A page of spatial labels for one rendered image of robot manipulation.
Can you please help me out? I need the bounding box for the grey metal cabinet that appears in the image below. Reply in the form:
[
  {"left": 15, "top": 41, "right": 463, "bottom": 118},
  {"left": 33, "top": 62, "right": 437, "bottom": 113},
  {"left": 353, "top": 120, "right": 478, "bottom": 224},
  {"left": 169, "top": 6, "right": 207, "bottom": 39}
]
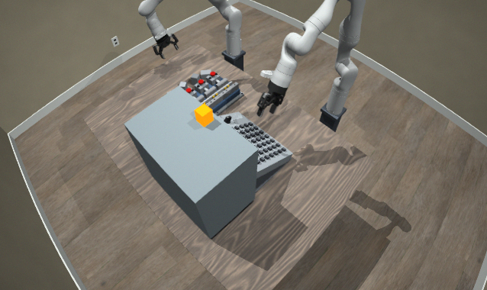
[{"left": 124, "top": 86, "right": 293, "bottom": 239}]

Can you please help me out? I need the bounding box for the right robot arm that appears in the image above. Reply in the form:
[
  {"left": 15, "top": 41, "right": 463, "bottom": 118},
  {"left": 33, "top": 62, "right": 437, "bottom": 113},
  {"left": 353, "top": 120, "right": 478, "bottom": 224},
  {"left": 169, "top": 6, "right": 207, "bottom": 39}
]
[{"left": 138, "top": 0, "right": 242, "bottom": 56}]

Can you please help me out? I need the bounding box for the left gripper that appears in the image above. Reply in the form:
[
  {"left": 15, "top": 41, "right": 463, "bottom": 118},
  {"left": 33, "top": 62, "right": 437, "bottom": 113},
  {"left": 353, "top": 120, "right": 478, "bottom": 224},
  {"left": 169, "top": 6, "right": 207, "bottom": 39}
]
[{"left": 256, "top": 80, "right": 288, "bottom": 117}]

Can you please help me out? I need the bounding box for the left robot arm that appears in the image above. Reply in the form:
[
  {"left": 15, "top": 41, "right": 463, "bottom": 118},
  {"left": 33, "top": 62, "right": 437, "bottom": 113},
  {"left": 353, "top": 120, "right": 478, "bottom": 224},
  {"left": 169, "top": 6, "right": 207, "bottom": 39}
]
[{"left": 260, "top": 0, "right": 366, "bottom": 115}]

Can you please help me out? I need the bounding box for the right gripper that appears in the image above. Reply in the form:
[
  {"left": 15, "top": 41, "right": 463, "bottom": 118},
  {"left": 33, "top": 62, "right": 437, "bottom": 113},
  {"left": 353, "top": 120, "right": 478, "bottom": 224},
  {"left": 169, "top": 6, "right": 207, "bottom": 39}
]
[{"left": 153, "top": 34, "right": 179, "bottom": 59}]

